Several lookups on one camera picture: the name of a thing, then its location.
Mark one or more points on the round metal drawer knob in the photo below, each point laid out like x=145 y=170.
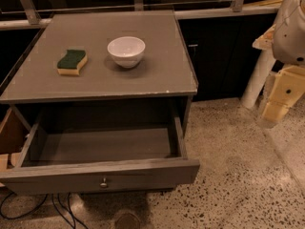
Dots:
x=104 y=183

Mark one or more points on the green and yellow sponge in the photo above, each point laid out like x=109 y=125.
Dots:
x=72 y=62

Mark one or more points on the grey wooden drawer cabinet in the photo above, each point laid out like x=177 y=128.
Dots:
x=105 y=96

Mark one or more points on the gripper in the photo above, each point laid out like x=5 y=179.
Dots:
x=291 y=32

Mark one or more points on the round floor drain cover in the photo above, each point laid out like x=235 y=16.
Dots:
x=126 y=219

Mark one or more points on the white diagonal support pole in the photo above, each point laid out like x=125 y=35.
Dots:
x=262 y=68

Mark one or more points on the metal railing with glass panels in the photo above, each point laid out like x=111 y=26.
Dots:
x=36 y=14

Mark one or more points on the brown cardboard box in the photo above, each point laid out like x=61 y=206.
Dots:
x=12 y=138

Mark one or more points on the white ceramic bowl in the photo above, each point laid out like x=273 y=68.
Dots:
x=126 y=51

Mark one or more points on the grey top drawer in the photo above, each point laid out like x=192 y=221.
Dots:
x=139 y=158

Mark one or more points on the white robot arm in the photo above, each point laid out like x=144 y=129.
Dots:
x=286 y=39

